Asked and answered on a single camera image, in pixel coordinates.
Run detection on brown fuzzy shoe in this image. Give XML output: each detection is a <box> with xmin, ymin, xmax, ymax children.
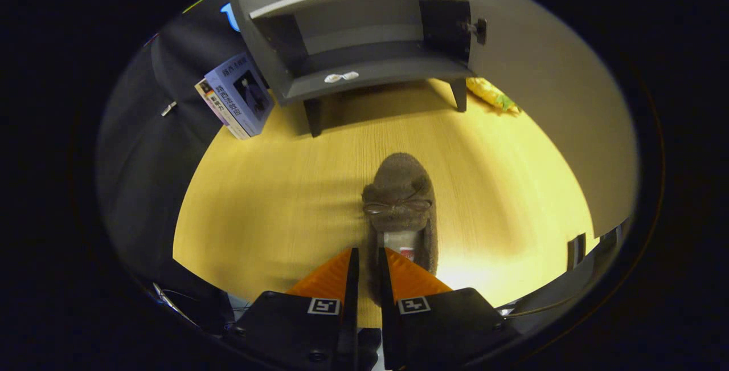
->
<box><xmin>361</xmin><ymin>152</ymin><xmax>439</xmax><ymax>307</ymax></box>

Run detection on yellow plush toy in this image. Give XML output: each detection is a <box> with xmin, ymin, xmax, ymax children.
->
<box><xmin>466</xmin><ymin>77</ymin><xmax>522</xmax><ymax>115</ymax></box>

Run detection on small black bracket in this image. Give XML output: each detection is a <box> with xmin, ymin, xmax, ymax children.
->
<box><xmin>567</xmin><ymin>233</ymin><xmax>587</xmax><ymax>272</ymax></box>

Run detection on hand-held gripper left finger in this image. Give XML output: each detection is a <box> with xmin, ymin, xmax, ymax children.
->
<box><xmin>223</xmin><ymin>247</ymin><xmax>361</xmax><ymax>371</ymax></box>

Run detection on grey shoe cabinet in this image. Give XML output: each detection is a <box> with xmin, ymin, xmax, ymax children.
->
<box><xmin>230</xmin><ymin>0</ymin><xmax>488</xmax><ymax>138</ymax></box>

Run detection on lavender cover book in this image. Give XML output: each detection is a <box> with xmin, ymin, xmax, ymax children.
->
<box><xmin>203</xmin><ymin>52</ymin><xmax>275</xmax><ymax>138</ymax></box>

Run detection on black backdrop cloth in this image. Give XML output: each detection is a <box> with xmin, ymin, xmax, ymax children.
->
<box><xmin>96</xmin><ymin>0</ymin><xmax>274</xmax><ymax>326</ymax></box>

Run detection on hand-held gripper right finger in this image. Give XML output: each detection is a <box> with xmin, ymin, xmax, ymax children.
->
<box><xmin>377</xmin><ymin>247</ymin><xmax>520</xmax><ymax>371</ymax></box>

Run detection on thin grey cable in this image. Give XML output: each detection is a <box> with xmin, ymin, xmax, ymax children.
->
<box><xmin>153</xmin><ymin>283</ymin><xmax>197</xmax><ymax>323</ymax></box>

